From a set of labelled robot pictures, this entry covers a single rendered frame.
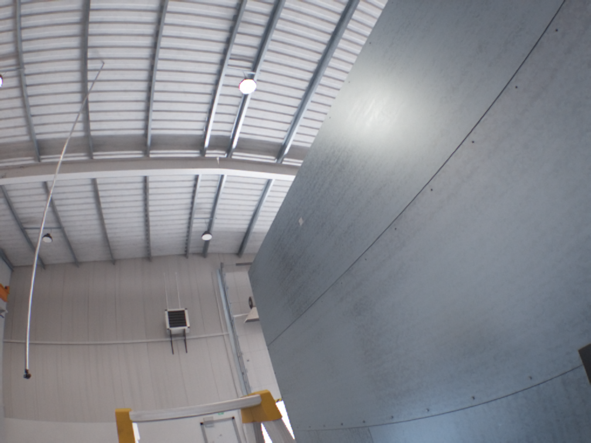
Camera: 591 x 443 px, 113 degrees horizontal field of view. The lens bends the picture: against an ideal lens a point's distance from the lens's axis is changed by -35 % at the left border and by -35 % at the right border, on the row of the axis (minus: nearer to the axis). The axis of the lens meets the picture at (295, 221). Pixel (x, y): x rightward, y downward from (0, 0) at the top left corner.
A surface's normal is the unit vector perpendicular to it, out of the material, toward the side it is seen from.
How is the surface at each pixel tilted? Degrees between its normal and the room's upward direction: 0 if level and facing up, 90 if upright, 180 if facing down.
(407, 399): 90
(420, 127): 90
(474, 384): 90
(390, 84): 90
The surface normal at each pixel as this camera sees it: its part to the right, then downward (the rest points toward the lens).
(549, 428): -0.89, 0.01
